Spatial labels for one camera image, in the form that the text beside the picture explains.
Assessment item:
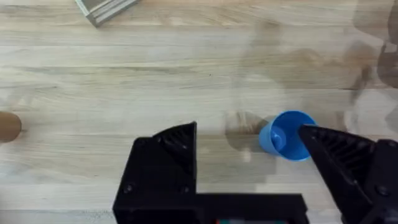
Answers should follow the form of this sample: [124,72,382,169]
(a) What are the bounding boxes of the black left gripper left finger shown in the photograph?
[112,121,198,224]

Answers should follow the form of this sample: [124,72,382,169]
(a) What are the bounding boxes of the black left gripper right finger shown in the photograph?
[298,124,398,224]

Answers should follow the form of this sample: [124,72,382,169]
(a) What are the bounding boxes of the blue plastic cup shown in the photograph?
[258,110,317,162]

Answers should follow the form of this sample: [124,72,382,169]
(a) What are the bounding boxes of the brown cup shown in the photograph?
[0,111,22,144]

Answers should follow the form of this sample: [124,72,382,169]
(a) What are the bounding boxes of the grey flat box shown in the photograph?
[74,0,139,28]

